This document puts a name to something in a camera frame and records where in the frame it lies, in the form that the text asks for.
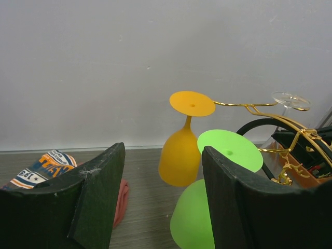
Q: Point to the orange goblet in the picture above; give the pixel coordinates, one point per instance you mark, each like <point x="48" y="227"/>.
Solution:
<point x="180" y="157"/>

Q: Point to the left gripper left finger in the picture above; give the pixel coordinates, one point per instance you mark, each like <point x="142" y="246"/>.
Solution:
<point x="73" y="210"/>

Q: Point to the wooden compartment tray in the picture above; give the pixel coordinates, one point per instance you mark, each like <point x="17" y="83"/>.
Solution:
<point x="274" y="166"/>

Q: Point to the clear wine glass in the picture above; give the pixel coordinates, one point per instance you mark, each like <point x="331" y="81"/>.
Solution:
<point x="289" y="101"/>

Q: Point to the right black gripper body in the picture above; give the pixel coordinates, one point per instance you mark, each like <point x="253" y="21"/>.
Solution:
<point x="304" y="161"/>

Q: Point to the green goblet front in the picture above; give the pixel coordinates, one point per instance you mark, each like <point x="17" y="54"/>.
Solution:
<point x="190" y="224"/>

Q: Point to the gold wine glass rack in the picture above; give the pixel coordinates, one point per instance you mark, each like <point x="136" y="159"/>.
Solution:
<point x="283" y="123"/>

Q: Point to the red cloth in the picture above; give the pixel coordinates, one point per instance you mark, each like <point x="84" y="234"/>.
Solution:
<point x="53" y="164"/>

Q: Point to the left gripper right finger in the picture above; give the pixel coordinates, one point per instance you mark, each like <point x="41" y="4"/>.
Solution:
<point x="250" y="211"/>

